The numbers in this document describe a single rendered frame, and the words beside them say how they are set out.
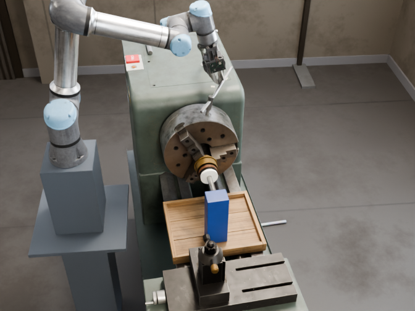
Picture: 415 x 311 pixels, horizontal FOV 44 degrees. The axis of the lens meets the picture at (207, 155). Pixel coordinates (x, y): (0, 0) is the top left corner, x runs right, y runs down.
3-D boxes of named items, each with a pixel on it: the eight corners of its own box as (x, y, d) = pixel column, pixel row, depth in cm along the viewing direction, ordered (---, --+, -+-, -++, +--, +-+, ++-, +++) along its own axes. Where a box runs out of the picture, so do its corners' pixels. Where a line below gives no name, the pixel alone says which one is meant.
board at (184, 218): (163, 208, 216) (162, 201, 213) (246, 197, 221) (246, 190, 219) (173, 264, 193) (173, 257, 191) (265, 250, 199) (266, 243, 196)
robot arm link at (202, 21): (185, 2, 190) (207, -4, 190) (192, 29, 197) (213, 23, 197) (188, 12, 184) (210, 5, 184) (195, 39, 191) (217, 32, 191)
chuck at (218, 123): (155, 166, 223) (166, 105, 204) (225, 168, 231) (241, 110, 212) (158, 180, 216) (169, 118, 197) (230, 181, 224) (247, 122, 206)
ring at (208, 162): (192, 152, 203) (196, 167, 196) (215, 150, 205) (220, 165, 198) (192, 170, 209) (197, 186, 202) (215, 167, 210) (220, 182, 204)
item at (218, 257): (196, 248, 166) (196, 242, 164) (220, 244, 168) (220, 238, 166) (200, 268, 160) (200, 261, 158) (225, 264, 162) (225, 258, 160)
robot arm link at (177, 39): (47, 3, 161) (197, 36, 175) (50, -11, 169) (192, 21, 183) (44, 36, 167) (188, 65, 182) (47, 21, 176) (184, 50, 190)
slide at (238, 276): (162, 278, 181) (162, 270, 178) (280, 260, 187) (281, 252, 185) (170, 323, 167) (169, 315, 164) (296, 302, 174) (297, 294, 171)
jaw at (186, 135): (191, 146, 212) (174, 129, 204) (201, 140, 211) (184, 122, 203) (196, 163, 203) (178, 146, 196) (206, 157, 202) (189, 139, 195)
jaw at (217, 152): (207, 141, 212) (235, 136, 213) (208, 151, 215) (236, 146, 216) (212, 158, 203) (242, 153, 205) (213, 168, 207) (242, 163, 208)
